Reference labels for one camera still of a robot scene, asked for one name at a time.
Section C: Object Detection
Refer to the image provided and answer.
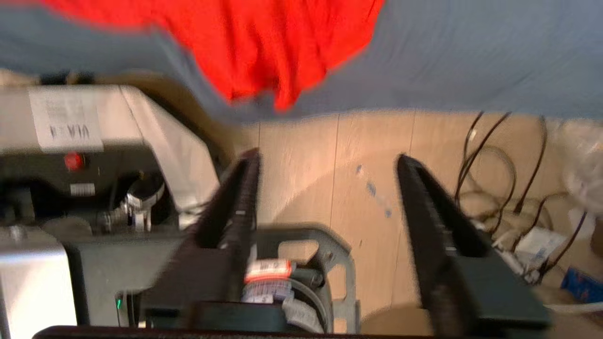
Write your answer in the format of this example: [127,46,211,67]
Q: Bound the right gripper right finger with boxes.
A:
[396,153,553,338]

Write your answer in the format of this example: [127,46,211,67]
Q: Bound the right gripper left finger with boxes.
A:
[141,148,262,328]

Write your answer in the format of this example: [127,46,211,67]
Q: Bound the red printed t-shirt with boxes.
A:
[40,0,386,113]

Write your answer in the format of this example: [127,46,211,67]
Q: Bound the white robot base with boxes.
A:
[0,84,361,336]

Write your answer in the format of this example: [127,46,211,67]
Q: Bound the tangled robot cable bundle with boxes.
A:
[453,109,603,304]

